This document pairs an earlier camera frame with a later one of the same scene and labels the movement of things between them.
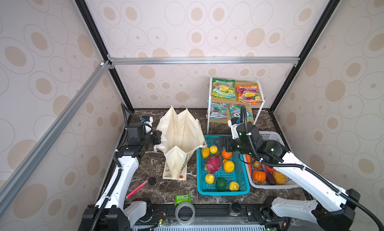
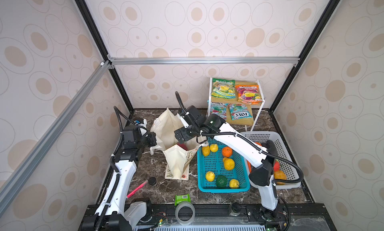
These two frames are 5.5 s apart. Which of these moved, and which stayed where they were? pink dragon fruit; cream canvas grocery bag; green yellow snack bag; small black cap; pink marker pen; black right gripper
Moved: black right gripper; pink dragon fruit
Stayed: small black cap; pink marker pen; green yellow snack bag; cream canvas grocery bag
